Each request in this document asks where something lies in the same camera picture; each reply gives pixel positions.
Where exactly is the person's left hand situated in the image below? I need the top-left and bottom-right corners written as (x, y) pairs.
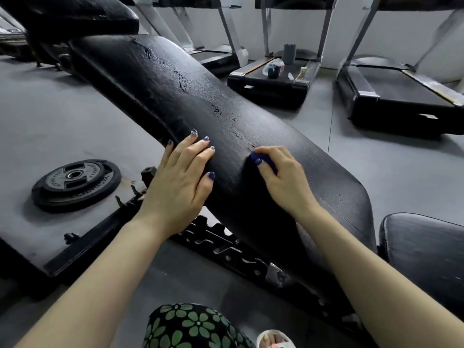
top-left (132, 129), bottom-right (217, 238)

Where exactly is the black metal bench frame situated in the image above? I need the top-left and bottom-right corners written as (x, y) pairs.
top-left (43, 167), bottom-right (367, 334)

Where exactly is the person's left forearm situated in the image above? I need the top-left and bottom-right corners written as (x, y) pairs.
top-left (14, 214), bottom-right (173, 348)

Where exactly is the black treadmill with silver posts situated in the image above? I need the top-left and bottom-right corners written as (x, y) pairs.
top-left (132, 0), bottom-right (249, 77)

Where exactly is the white sandal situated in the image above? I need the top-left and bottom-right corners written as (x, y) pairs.
top-left (256, 329), bottom-right (296, 348)

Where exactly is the black bench backrest pad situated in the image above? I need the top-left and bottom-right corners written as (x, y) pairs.
top-left (69, 34), bottom-right (377, 297)

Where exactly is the black treadmill with items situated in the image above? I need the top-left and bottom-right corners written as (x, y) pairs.
top-left (228, 0), bottom-right (339, 110)

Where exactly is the black treadmill with yellow rail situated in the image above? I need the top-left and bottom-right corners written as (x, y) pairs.
top-left (335, 0), bottom-right (464, 139)

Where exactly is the green floral black garment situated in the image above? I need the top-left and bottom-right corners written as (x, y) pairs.
top-left (142, 303), bottom-right (255, 348)

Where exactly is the black rounded machine pad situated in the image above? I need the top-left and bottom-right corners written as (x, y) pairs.
top-left (0, 0), bottom-right (140, 42)

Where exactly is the person's right hand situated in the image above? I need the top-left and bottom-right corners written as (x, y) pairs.
top-left (251, 146), bottom-right (323, 222)

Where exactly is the black weight plate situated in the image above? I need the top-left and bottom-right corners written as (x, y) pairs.
top-left (31, 159), bottom-right (122, 213)

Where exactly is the dark gym machine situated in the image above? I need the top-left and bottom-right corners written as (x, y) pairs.
top-left (0, 7), bottom-right (73, 71)

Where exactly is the black bench seat pad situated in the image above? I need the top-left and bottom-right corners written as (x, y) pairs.
top-left (378, 212), bottom-right (464, 323)

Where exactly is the blue cleaning cloth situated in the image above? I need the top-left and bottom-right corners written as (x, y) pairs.
top-left (251, 151), bottom-right (279, 176)

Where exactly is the person's right forearm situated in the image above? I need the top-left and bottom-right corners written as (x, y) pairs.
top-left (295, 204), bottom-right (464, 348)

